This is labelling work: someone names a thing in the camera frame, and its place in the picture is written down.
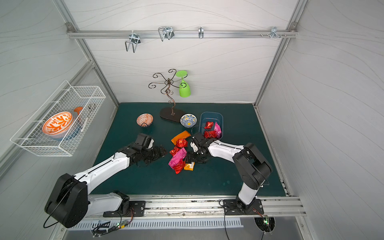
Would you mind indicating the large pink tea bag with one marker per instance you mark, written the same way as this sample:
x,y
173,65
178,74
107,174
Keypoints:
x,y
178,159

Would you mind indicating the white wire basket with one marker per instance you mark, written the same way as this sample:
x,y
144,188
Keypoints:
x,y
64,99

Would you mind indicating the green plastic goblet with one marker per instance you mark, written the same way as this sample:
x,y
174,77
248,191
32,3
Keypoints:
x,y
184,88

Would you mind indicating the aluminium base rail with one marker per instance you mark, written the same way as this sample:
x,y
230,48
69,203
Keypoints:
x,y
205,206

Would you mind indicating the metal double hook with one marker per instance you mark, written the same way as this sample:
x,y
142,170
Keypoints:
x,y
166,33
133,42

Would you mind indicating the yellow tea bag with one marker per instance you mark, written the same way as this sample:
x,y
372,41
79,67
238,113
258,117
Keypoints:
x,y
189,167

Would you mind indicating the metal double hook middle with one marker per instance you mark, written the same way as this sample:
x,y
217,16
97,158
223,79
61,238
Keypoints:
x,y
166,33

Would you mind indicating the metal single hook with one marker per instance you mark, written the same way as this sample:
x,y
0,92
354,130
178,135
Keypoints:
x,y
201,32

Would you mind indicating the small red tea bag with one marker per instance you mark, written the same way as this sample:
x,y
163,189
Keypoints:
x,y
210,134

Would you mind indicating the aluminium top rail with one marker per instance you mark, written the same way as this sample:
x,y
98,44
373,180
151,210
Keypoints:
x,y
179,34

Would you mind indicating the orange white bowl in basket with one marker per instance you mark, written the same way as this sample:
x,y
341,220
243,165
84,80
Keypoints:
x,y
58,125

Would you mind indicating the red orange tea bag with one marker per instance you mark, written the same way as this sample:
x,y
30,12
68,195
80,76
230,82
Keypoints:
x,y
181,143

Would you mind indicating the metal double hook left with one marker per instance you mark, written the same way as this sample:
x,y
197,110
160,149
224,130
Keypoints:
x,y
133,42

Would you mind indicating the orange goblet in basket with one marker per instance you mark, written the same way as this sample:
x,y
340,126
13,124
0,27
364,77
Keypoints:
x,y
78,110

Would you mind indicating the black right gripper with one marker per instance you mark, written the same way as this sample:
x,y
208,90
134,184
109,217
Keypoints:
x,y
196,155

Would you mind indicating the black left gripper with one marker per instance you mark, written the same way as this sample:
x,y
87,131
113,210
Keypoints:
x,y
151,154

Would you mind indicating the copper wire cup stand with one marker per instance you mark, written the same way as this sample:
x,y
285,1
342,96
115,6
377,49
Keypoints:
x,y
169,113

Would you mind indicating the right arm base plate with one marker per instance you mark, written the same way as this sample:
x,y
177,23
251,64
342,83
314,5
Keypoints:
x,y
234,207

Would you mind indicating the metal hook right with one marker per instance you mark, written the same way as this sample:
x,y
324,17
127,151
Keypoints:
x,y
273,34

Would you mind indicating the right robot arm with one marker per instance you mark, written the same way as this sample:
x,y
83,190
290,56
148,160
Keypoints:
x,y
252,166

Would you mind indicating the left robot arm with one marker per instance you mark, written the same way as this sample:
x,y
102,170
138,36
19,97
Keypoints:
x,y
71,199

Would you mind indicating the blue plastic storage box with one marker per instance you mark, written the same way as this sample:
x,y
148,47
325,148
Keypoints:
x,y
211,117

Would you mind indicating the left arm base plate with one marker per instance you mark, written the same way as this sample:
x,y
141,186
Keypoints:
x,y
132,208

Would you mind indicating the blue yellow patterned bowl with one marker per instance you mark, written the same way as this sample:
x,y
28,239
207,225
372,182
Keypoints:
x,y
188,120

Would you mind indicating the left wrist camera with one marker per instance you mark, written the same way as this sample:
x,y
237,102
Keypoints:
x,y
144,142

